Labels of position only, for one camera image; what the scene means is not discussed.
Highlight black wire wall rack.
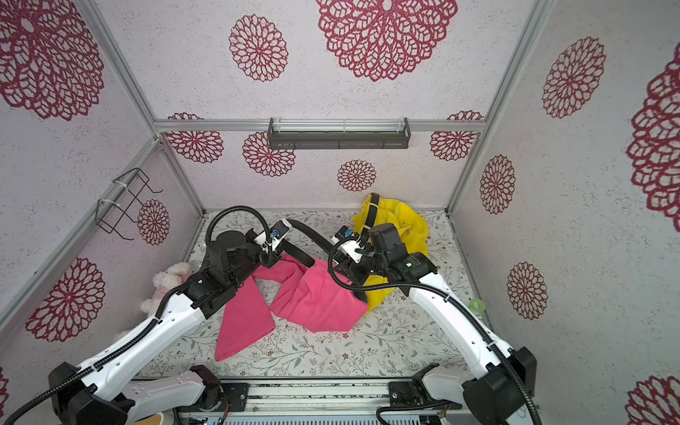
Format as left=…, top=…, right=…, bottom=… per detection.
left=94, top=168, right=163, bottom=242

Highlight black wall shelf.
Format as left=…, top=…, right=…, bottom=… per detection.
left=267, top=118, right=412, bottom=151

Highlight yellow trousers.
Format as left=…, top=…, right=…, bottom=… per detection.
left=352, top=195, right=430, bottom=316

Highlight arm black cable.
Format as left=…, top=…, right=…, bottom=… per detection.
left=327, top=236, right=543, bottom=425
left=2, top=205, right=274, bottom=425

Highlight white plush toy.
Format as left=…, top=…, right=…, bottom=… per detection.
left=140, top=262, right=192, bottom=317

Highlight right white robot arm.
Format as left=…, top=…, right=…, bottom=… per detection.
left=338, top=223, right=542, bottom=424

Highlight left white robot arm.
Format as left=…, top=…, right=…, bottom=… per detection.
left=49, top=230, right=276, bottom=424

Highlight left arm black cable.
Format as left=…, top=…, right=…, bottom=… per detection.
left=2, top=205, right=274, bottom=425

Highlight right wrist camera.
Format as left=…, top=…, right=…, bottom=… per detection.
left=331, top=226, right=369, bottom=265

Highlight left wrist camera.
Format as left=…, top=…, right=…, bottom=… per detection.
left=254, top=219, right=293, bottom=251

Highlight green plastic toy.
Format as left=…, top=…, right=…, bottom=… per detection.
left=467, top=299, right=486, bottom=315

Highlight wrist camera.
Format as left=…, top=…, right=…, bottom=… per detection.
left=254, top=219, right=293, bottom=251
left=331, top=226, right=369, bottom=265

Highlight metal base rail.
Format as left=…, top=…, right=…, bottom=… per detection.
left=161, top=377, right=477, bottom=424

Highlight pink trousers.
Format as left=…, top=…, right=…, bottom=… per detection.
left=214, top=254, right=368, bottom=361

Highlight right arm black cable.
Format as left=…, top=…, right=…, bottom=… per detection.
left=327, top=236, right=543, bottom=425

